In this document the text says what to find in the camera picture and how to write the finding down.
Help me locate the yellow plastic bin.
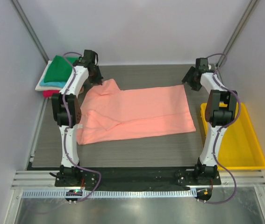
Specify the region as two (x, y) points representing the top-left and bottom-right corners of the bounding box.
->
(199, 103), (265, 170)

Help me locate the salmon pink t shirt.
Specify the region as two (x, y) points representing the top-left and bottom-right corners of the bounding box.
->
(77, 79), (196, 145)

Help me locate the red folded t shirt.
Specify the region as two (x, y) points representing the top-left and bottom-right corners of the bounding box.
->
(43, 90), (59, 98)

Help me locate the green folded t shirt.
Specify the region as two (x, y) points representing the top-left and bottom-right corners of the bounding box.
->
(43, 55), (72, 83)

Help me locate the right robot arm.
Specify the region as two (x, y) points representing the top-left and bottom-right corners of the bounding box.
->
(182, 57), (239, 185)

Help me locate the slotted cable duct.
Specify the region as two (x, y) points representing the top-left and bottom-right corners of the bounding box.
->
(22, 189), (197, 199)

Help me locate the aluminium frame post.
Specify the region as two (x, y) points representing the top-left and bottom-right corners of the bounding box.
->
(223, 0), (260, 56)
(10, 0), (49, 62)

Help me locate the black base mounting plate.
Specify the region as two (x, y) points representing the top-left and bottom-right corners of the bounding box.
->
(50, 167), (221, 192)

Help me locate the white folded t shirt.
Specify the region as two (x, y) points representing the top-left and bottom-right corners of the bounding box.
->
(35, 60), (66, 91)

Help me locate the cyan folded t shirt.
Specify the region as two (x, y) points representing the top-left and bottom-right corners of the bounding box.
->
(39, 79), (66, 89)

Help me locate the beige folded t shirt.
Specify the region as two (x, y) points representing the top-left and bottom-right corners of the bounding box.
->
(79, 86), (84, 94)

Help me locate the right aluminium frame post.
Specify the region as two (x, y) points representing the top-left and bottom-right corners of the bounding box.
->
(223, 0), (260, 56)

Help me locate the left aluminium frame post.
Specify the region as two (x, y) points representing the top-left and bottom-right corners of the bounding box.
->
(10, 0), (49, 62)

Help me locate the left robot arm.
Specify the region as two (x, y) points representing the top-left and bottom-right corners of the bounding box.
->
(50, 49), (103, 189)

